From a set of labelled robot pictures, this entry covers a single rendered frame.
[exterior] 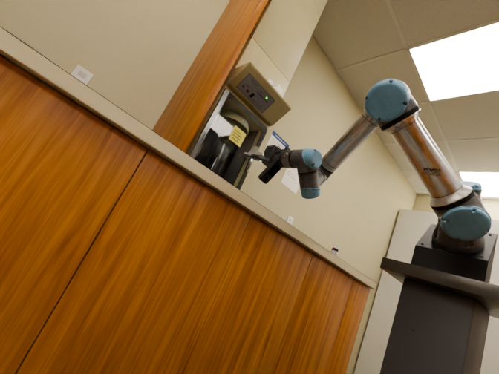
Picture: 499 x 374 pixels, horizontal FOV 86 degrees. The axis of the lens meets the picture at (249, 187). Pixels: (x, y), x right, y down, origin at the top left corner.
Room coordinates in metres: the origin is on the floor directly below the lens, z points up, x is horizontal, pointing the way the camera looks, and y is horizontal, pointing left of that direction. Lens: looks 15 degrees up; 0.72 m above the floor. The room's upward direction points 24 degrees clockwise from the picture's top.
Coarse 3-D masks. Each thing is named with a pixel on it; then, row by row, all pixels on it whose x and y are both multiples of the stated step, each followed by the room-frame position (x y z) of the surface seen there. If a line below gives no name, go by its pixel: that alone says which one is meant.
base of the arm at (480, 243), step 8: (440, 232) 0.88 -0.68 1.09; (432, 240) 0.93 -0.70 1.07; (440, 240) 0.88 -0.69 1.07; (448, 240) 0.86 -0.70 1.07; (456, 240) 0.84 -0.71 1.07; (472, 240) 0.82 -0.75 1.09; (480, 240) 0.82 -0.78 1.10; (440, 248) 0.89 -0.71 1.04; (448, 248) 0.87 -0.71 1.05; (456, 248) 0.85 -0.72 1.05; (464, 248) 0.84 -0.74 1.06; (472, 248) 0.83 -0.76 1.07; (480, 248) 0.83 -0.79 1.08
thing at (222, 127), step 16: (224, 112) 1.11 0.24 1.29; (240, 112) 1.15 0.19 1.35; (224, 128) 1.13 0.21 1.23; (240, 128) 1.18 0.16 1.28; (256, 128) 1.23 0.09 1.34; (208, 144) 1.11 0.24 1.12; (224, 144) 1.15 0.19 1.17; (256, 144) 1.25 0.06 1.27; (208, 160) 1.13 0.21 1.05; (224, 160) 1.18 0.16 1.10; (240, 160) 1.22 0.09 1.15; (224, 176) 1.20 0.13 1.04; (240, 176) 1.25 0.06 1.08
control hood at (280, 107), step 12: (240, 72) 1.03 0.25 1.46; (252, 72) 1.03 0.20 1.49; (228, 84) 1.08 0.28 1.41; (264, 84) 1.08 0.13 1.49; (240, 96) 1.13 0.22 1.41; (276, 96) 1.13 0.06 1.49; (252, 108) 1.19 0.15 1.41; (276, 108) 1.18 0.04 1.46; (288, 108) 1.19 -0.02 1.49; (264, 120) 1.24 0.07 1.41; (276, 120) 1.24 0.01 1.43
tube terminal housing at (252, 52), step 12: (252, 48) 1.11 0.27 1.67; (240, 60) 1.09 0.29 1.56; (252, 60) 1.13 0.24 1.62; (264, 60) 1.16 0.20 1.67; (264, 72) 1.18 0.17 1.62; (276, 72) 1.22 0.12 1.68; (288, 84) 1.28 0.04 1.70; (216, 96) 1.12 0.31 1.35; (204, 120) 1.11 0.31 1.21; (192, 144) 1.10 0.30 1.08
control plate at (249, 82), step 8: (248, 80) 1.06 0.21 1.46; (256, 80) 1.06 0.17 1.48; (240, 88) 1.09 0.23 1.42; (248, 88) 1.09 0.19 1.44; (256, 88) 1.09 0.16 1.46; (248, 96) 1.12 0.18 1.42; (256, 96) 1.13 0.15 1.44; (264, 96) 1.13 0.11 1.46; (256, 104) 1.16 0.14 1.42; (264, 104) 1.16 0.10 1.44; (272, 104) 1.16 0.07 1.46
